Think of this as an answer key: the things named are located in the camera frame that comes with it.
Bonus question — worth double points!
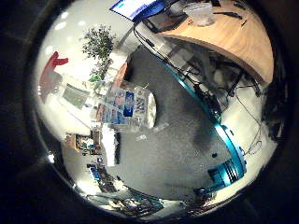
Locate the grey cloth mat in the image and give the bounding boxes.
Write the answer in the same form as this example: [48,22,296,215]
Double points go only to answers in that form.
[106,46,238,201]

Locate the black power strip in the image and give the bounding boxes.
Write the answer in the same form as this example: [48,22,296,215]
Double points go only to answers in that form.
[192,83,222,117]

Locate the green potted plant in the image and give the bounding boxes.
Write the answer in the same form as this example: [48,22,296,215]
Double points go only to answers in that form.
[81,25,117,82]

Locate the open black laptop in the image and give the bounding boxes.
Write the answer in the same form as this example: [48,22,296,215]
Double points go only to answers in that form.
[145,8,189,35]

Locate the monitor with lit blue screen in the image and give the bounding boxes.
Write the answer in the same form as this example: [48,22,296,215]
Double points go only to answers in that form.
[109,0,166,22]

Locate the clear plastic cup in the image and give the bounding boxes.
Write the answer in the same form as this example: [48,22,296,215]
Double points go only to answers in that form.
[182,2,217,28]

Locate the light wooden desk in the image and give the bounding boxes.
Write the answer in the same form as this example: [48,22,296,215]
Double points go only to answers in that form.
[158,0,275,84]

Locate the black pen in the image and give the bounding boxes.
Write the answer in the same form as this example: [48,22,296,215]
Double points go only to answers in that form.
[213,11,244,21]

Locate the teal aluminium table frame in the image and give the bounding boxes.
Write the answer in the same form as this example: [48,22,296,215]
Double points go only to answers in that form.
[162,59,248,195]

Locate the thin black cable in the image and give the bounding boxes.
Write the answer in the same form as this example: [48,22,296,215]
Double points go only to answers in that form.
[234,89,263,157]

